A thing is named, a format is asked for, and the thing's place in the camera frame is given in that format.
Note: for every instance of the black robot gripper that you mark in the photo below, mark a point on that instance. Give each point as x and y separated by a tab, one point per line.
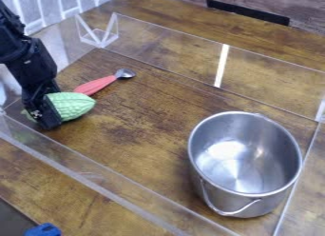
25	57

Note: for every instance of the green bumpy gourd toy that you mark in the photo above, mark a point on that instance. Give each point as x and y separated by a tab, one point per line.
72	105

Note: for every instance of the blue object at corner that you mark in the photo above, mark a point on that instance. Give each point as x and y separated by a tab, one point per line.
43	230

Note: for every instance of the silver metal pot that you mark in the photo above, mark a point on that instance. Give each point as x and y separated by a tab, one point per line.
245	162

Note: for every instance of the red handled metal spoon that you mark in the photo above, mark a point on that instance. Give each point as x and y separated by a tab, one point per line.
96	85

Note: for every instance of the clear acrylic triangle bracket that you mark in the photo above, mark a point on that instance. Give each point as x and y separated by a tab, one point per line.
97	37

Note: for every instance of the clear acrylic enclosure wall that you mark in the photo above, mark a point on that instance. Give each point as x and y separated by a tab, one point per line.
109	174

